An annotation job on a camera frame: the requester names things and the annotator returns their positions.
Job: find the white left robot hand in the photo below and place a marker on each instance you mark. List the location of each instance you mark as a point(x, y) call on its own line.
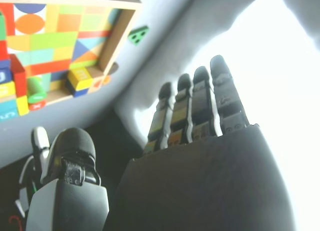
point(200, 186)

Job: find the green wooden cylinder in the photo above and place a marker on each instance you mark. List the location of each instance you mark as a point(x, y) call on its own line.
point(36, 89)

